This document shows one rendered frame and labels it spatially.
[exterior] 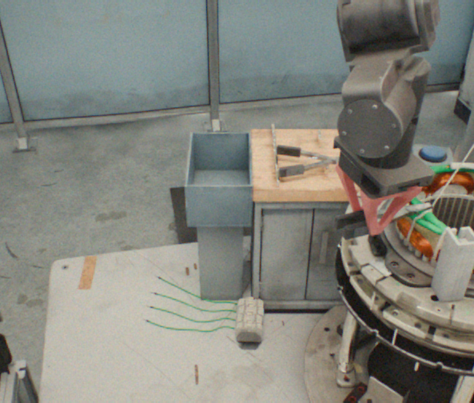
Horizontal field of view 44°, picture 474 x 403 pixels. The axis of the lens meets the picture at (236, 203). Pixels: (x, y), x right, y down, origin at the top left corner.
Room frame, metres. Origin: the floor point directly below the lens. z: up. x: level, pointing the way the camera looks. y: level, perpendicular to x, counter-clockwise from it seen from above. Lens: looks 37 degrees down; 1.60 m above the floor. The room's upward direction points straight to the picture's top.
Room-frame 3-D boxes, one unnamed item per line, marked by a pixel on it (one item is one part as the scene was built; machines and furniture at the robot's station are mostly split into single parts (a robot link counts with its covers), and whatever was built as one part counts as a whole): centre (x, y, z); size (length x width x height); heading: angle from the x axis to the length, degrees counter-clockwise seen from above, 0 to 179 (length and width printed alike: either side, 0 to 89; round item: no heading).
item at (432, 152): (0.90, -0.35, 1.04); 0.04 x 0.04 x 0.01
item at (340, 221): (0.54, -0.13, 1.17); 0.04 x 0.01 x 0.02; 111
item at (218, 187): (0.84, 0.03, 0.92); 0.17 x 0.11 x 0.28; 0
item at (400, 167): (0.53, -0.16, 1.28); 0.10 x 0.07 x 0.07; 22
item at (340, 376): (0.60, -0.18, 0.81); 0.07 x 0.03 x 0.01; 178
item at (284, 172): (0.77, -0.09, 1.09); 0.04 x 0.01 x 0.02; 105
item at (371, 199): (0.53, -0.16, 1.21); 0.07 x 0.07 x 0.09; 22
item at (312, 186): (0.84, -0.13, 1.05); 0.20 x 0.19 x 0.02; 90
